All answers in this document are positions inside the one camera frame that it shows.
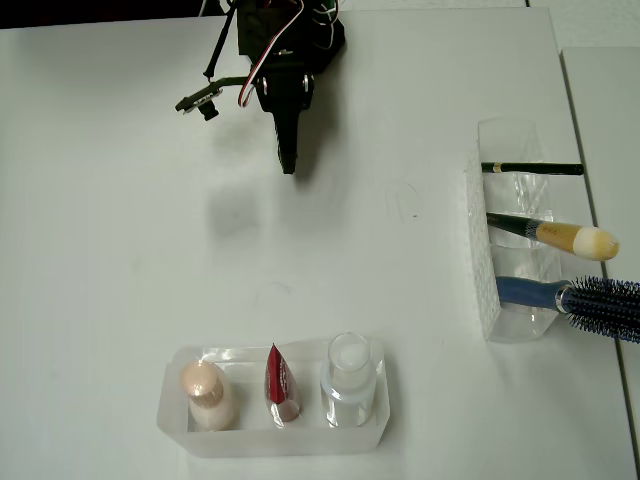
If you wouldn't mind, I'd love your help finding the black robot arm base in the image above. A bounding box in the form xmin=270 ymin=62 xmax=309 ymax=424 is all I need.
xmin=309 ymin=0 xmax=347 ymax=76

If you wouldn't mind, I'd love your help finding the clear acrylic organizer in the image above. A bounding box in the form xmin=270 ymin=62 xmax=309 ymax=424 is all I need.
xmin=462 ymin=117 xmax=564 ymax=345

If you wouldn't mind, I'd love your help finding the pink bottle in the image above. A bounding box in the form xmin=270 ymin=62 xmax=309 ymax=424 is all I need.
xmin=178 ymin=358 xmax=236 ymax=432

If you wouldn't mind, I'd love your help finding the black eyeliner pencil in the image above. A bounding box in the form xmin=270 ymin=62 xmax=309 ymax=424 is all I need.
xmin=480 ymin=160 xmax=585 ymax=176

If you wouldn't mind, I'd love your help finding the red cream tube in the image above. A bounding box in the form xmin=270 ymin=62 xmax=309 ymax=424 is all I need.
xmin=263 ymin=342 xmax=304 ymax=426

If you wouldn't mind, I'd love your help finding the black wrist camera board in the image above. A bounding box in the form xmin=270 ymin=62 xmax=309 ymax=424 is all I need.
xmin=174 ymin=74 xmax=251 ymax=121

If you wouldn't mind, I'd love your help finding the blue round hairbrush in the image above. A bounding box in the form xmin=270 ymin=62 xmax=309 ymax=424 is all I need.
xmin=495 ymin=274 xmax=640 ymax=345

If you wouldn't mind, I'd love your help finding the clear bottle white cap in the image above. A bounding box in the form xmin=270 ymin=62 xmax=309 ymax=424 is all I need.
xmin=319 ymin=333 xmax=377 ymax=429

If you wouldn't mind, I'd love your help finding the makeup brush gold ferrule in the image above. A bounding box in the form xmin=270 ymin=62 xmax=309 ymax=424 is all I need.
xmin=485 ymin=211 xmax=621 ymax=261

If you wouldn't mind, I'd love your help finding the translucent white plastic bin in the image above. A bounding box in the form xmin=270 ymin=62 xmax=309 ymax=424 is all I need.
xmin=156 ymin=337 xmax=392 ymax=459

